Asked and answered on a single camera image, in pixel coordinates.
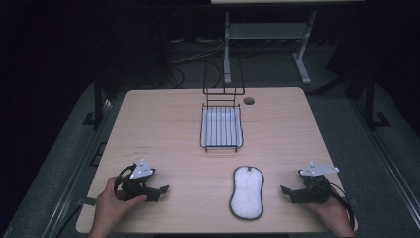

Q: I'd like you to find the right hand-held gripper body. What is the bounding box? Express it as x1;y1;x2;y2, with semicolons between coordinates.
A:
296;161;341;205

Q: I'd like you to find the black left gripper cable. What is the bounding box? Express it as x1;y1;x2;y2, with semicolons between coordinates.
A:
113;163;137;200

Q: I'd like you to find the bundle of floor cables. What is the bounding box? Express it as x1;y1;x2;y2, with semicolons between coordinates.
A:
161;38;229;88

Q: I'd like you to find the black wire dish rack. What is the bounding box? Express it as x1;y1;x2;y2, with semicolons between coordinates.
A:
199;54;246;154

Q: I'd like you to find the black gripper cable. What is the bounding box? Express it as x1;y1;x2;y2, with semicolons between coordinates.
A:
325;179;357;231
113;163;137;200

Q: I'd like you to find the white drip tray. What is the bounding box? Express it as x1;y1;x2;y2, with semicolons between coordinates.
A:
201;108;243;149

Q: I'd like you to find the person's left hand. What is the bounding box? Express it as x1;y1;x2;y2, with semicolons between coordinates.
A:
93;176;149;233

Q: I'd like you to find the dark metal stand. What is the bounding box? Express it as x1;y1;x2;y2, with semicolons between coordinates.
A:
82;70;112;128
361;70;392;131

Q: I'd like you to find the white desk frame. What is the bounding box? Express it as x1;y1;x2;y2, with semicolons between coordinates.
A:
210;0;366;86

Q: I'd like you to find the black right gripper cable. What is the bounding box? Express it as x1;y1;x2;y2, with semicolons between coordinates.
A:
325;179;357;231

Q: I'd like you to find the person's right hand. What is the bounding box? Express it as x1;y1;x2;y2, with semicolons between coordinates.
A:
304;193;354;238

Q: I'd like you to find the white sponge with dark edge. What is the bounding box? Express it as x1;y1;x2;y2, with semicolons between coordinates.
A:
229;165;265;222

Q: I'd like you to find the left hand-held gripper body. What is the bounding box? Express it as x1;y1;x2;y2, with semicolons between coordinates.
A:
120;158;157;201

